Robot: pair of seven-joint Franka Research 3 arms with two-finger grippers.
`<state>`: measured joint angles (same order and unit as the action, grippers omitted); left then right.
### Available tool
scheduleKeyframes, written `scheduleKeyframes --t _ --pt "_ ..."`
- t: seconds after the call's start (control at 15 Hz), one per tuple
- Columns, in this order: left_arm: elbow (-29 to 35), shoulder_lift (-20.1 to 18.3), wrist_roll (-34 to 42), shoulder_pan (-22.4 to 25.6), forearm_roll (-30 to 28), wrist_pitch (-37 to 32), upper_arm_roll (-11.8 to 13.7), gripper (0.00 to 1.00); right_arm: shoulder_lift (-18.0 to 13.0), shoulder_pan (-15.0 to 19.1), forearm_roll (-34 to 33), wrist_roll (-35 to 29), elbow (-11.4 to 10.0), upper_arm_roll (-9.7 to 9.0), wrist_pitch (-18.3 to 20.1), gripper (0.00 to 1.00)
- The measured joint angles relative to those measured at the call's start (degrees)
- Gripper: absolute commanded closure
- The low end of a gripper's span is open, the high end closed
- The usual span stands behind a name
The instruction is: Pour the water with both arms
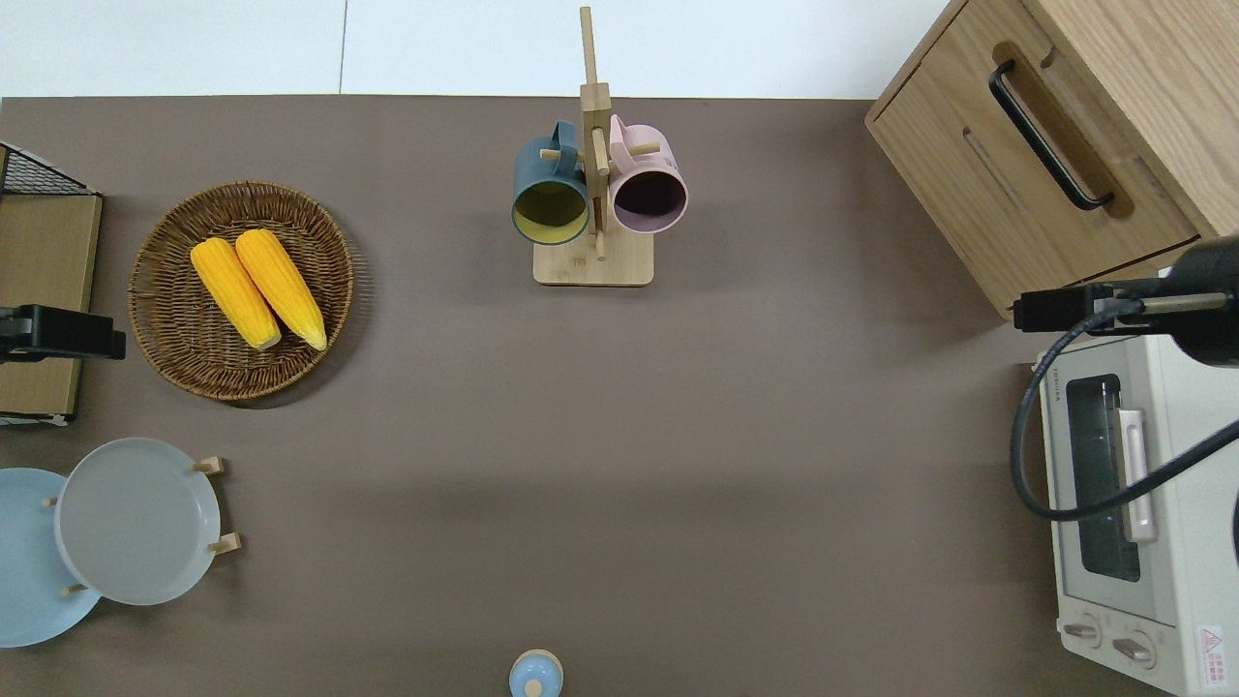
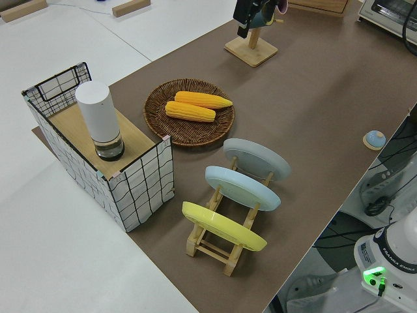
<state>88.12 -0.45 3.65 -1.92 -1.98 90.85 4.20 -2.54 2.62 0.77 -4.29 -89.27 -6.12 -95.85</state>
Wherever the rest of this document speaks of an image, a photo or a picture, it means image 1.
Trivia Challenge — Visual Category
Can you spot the grey plate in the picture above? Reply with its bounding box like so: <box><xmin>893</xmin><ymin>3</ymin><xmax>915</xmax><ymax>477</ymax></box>
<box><xmin>54</xmin><ymin>438</ymin><xmax>222</xmax><ymax>607</ymax></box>

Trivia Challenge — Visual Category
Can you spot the dark blue mug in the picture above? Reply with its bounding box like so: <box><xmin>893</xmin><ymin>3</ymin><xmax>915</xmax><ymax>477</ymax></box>
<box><xmin>511</xmin><ymin>120</ymin><xmax>591</xmax><ymax>246</ymax></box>

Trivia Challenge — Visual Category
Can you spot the black camera with round mount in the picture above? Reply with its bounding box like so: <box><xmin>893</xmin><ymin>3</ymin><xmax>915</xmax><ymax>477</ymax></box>
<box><xmin>1013</xmin><ymin>235</ymin><xmax>1239</xmax><ymax>369</ymax></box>

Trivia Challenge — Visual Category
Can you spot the thick black camera cable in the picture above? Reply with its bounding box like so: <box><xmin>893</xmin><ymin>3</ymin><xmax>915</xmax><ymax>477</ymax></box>
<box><xmin>1010</xmin><ymin>300</ymin><xmax>1239</xmax><ymax>524</ymax></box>

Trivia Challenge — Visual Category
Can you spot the wire shelf with wooden boards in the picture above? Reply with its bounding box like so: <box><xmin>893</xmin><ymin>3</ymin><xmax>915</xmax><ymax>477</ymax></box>
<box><xmin>0</xmin><ymin>142</ymin><xmax>104</xmax><ymax>427</ymax></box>

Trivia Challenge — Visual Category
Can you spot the wooden cabinet box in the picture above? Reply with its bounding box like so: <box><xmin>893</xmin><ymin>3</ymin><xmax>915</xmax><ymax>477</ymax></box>
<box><xmin>864</xmin><ymin>0</ymin><xmax>1239</xmax><ymax>320</ymax></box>

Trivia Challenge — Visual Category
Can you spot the yellow corn cob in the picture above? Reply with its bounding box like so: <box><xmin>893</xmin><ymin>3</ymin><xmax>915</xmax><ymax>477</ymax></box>
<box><xmin>235</xmin><ymin>228</ymin><xmax>328</xmax><ymax>351</ymax></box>
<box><xmin>190</xmin><ymin>238</ymin><xmax>283</xmax><ymax>351</ymax></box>

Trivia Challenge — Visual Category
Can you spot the round wicker basket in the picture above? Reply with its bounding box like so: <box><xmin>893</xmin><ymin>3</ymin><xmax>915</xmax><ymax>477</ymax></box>
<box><xmin>128</xmin><ymin>181</ymin><xmax>355</xmax><ymax>402</ymax></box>

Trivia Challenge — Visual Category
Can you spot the wooden plate rack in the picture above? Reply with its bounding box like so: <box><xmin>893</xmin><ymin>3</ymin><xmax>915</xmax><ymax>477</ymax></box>
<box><xmin>43</xmin><ymin>457</ymin><xmax>242</xmax><ymax>597</ymax></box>

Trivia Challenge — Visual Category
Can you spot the wooden mug rack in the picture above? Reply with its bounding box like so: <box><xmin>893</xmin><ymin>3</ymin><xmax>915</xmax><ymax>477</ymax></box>
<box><xmin>533</xmin><ymin>5</ymin><xmax>655</xmax><ymax>288</ymax></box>

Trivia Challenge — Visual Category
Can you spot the pink mug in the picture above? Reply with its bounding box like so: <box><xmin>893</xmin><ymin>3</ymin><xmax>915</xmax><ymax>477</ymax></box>
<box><xmin>607</xmin><ymin>114</ymin><xmax>689</xmax><ymax>235</ymax></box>

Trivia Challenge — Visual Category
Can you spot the light blue plate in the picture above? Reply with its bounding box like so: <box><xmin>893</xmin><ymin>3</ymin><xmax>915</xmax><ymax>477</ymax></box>
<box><xmin>0</xmin><ymin>468</ymin><xmax>103</xmax><ymax>649</ymax></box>

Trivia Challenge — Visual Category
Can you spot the blue bell with wooden base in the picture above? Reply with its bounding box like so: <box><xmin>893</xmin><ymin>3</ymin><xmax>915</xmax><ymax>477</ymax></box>
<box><xmin>509</xmin><ymin>649</ymin><xmax>564</xmax><ymax>697</ymax></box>

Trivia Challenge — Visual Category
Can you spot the white toaster oven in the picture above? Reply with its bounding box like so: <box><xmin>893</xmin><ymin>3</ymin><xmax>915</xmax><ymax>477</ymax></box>
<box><xmin>1036</xmin><ymin>334</ymin><xmax>1239</xmax><ymax>697</ymax></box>

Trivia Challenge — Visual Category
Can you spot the black cabinet handle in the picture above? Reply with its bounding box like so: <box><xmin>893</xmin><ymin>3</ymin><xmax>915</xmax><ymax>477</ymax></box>
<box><xmin>988</xmin><ymin>60</ymin><xmax>1116</xmax><ymax>212</ymax></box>

